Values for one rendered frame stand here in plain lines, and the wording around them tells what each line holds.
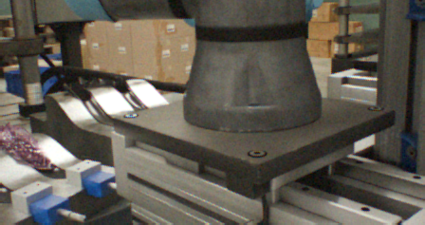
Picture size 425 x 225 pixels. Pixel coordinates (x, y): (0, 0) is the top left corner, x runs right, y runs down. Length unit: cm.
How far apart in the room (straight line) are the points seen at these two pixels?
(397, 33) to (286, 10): 19
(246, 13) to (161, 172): 22
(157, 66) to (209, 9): 448
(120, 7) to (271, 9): 16
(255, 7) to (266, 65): 6
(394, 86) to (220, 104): 25
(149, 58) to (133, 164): 439
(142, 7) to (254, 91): 14
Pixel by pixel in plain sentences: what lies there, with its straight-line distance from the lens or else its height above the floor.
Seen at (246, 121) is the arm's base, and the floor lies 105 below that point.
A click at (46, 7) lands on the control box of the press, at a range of 179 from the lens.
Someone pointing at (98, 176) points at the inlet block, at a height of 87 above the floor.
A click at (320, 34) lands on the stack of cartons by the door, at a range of 785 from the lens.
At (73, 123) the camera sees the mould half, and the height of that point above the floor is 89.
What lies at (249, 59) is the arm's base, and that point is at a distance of 47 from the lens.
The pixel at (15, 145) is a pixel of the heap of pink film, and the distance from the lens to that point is 98.
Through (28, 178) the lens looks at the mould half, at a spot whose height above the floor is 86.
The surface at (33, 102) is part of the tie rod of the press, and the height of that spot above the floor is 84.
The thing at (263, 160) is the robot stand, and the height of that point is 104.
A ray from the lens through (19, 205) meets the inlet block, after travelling 81.
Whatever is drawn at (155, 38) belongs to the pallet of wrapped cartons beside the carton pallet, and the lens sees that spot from 491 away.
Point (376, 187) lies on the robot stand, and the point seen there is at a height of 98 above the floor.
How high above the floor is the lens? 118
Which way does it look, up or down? 14 degrees down
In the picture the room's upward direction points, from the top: 2 degrees counter-clockwise
